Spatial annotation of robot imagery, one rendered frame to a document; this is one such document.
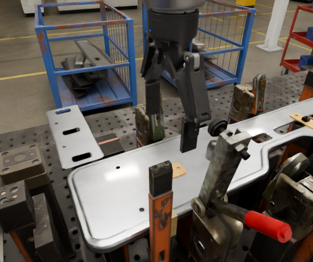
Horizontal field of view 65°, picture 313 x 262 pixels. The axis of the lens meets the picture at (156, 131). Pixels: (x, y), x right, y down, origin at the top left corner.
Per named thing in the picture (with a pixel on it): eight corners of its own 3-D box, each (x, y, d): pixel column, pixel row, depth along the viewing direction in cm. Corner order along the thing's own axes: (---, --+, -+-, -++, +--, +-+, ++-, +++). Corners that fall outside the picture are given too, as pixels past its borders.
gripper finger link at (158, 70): (159, 54, 39) (156, 46, 39) (141, 86, 49) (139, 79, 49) (181, 51, 40) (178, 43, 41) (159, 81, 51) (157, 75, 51)
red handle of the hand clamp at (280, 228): (214, 189, 43) (298, 217, 28) (217, 201, 43) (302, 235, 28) (194, 198, 41) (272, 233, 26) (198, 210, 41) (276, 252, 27)
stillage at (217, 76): (143, 69, 371) (141, -2, 316) (189, 61, 398) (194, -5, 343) (182, 105, 282) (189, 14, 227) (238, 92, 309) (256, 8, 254)
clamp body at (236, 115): (229, 154, 106) (246, 78, 86) (250, 172, 98) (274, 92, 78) (212, 160, 103) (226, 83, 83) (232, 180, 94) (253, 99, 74)
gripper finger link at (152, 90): (146, 85, 48) (145, 84, 49) (147, 116, 52) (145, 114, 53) (160, 82, 49) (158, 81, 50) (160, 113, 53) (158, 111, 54)
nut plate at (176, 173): (178, 162, 58) (178, 158, 57) (187, 173, 55) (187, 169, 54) (146, 174, 55) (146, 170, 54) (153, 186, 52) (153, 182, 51)
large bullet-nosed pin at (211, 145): (212, 155, 62) (216, 134, 59) (220, 163, 60) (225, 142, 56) (202, 159, 61) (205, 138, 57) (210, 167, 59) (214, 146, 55)
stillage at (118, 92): (53, 81, 335) (33, 3, 280) (111, 73, 359) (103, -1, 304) (61, 128, 244) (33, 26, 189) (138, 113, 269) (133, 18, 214)
